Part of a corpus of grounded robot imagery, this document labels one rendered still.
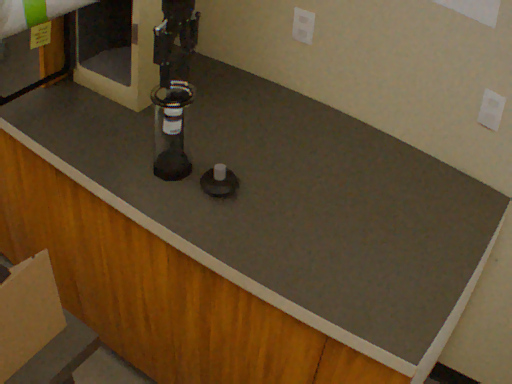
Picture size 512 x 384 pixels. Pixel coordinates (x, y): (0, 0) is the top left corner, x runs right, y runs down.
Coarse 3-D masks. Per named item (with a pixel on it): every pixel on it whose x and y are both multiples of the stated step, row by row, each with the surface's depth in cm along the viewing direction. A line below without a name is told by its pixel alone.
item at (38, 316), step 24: (24, 264) 106; (48, 264) 107; (0, 288) 96; (24, 288) 103; (48, 288) 109; (0, 312) 98; (24, 312) 105; (48, 312) 112; (0, 336) 100; (24, 336) 107; (48, 336) 115; (0, 360) 102; (24, 360) 109
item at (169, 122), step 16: (160, 96) 150; (176, 96) 152; (192, 96) 146; (160, 112) 146; (176, 112) 145; (160, 128) 149; (176, 128) 148; (160, 144) 152; (176, 144) 151; (160, 160) 155; (176, 160) 154
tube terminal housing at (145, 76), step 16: (144, 0) 158; (160, 0) 163; (144, 16) 161; (160, 16) 167; (144, 32) 165; (144, 48) 168; (144, 64) 172; (80, 80) 190; (96, 80) 185; (144, 80) 176; (112, 96) 184; (128, 96) 179; (144, 96) 179
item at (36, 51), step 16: (32, 32) 167; (48, 32) 172; (16, 48) 165; (32, 48) 170; (48, 48) 175; (0, 64) 163; (16, 64) 168; (32, 64) 174; (48, 64) 179; (0, 80) 166; (16, 80) 172; (32, 80) 177
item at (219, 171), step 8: (216, 168) 152; (224, 168) 152; (208, 176) 154; (216, 176) 153; (224, 176) 153; (232, 176) 155; (208, 184) 152; (216, 184) 152; (224, 184) 153; (232, 184) 153; (208, 192) 154; (216, 192) 152; (224, 192) 152
